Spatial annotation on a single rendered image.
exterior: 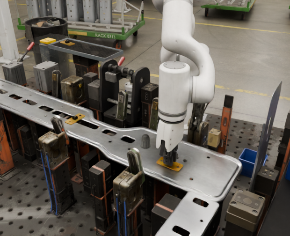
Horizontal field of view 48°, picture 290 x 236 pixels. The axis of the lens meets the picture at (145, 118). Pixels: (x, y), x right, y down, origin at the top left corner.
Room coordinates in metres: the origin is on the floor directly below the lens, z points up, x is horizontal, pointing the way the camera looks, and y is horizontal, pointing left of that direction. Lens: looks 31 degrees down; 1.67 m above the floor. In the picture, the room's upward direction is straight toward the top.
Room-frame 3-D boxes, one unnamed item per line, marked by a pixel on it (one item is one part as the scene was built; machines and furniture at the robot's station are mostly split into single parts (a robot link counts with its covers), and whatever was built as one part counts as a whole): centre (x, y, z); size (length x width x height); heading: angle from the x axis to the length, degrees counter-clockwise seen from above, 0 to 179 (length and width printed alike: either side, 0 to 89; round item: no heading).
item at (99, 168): (0.83, 0.15, 0.84); 0.11 x 0.08 x 0.29; 147
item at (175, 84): (0.83, -0.09, 1.28); 0.09 x 0.08 x 0.13; 84
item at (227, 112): (0.94, -0.28, 0.95); 0.03 x 0.01 x 0.50; 57
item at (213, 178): (1.13, 0.30, 1.00); 1.38 x 0.22 x 0.02; 57
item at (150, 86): (1.18, -0.02, 0.91); 0.07 x 0.05 x 0.42; 147
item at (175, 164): (0.83, -0.08, 1.01); 0.08 x 0.04 x 0.01; 57
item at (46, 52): (1.67, 0.51, 0.92); 0.08 x 0.08 x 0.44; 57
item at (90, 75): (1.36, 0.25, 0.90); 0.05 x 0.05 x 0.40; 57
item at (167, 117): (0.83, -0.08, 1.20); 0.09 x 0.08 x 0.03; 147
